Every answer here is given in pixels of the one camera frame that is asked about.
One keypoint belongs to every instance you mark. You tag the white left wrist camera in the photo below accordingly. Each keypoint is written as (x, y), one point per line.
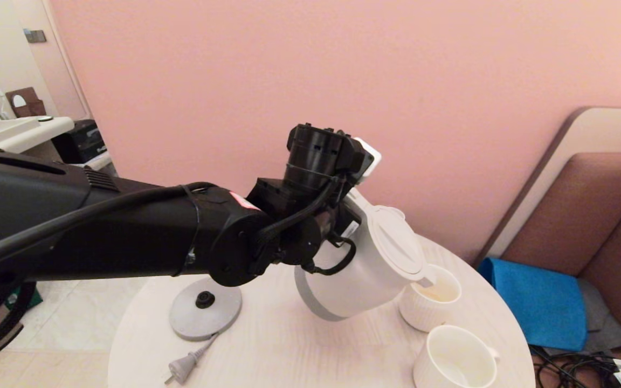
(371, 161)

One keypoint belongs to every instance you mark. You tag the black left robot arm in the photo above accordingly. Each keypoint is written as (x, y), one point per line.
(127, 237)

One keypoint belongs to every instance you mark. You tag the brown upholstered sofa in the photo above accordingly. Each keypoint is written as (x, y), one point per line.
(574, 215)

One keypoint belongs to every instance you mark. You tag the grey wall bracket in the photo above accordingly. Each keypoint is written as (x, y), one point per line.
(34, 35)

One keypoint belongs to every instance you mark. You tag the white sink counter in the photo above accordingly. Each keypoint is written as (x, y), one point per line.
(8, 132)

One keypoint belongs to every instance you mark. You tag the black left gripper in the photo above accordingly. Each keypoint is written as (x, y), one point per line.
(310, 240)

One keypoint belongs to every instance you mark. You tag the beige wall panel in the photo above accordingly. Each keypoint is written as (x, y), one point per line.
(601, 129)

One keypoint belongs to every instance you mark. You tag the black box appliance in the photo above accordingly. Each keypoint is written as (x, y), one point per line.
(78, 144)

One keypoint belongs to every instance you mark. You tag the beige sink pedestal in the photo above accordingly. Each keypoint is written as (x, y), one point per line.
(46, 151)

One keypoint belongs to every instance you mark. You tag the grey cloth bag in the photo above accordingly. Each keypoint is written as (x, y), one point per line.
(601, 323)

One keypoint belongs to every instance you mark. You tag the green shopping bag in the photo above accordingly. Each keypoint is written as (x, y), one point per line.
(19, 297)

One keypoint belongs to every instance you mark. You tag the white ribbed mug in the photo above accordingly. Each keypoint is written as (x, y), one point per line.
(450, 361)
(423, 315)

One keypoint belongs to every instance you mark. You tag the white luggage rack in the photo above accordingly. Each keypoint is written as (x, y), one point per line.
(97, 161)

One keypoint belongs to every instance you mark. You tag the blue cloth bag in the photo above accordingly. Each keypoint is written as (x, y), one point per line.
(537, 307)

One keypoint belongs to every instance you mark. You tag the white electric kettle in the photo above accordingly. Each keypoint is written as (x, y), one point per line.
(364, 280)

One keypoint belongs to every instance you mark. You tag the grey round kettle base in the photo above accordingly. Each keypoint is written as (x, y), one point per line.
(208, 323)

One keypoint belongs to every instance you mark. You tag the brown tissue holder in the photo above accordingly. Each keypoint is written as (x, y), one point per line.
(30, 102)

